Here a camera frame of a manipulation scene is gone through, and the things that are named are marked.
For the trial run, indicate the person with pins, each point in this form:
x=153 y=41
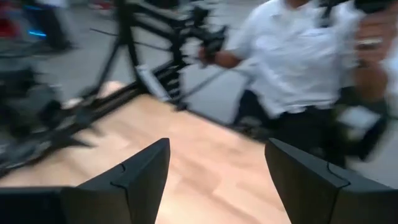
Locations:
x=295 y=62

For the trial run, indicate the black metal stand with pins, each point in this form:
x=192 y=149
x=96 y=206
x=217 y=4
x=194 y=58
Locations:
x=174 y=46

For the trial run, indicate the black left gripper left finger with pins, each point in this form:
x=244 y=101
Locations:
x=130 y=193

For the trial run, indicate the black aluminium table frame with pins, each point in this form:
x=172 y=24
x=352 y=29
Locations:
x=109 y=102

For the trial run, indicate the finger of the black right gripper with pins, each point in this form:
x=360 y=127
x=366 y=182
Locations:
x=73 y=142
x=91 y=124

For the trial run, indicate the person's hand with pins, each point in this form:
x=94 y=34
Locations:
x=206 y=57

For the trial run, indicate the person's forearm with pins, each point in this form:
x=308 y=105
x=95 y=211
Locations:
x=370 y=71

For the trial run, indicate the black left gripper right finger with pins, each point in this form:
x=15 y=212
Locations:
x=326 y=193

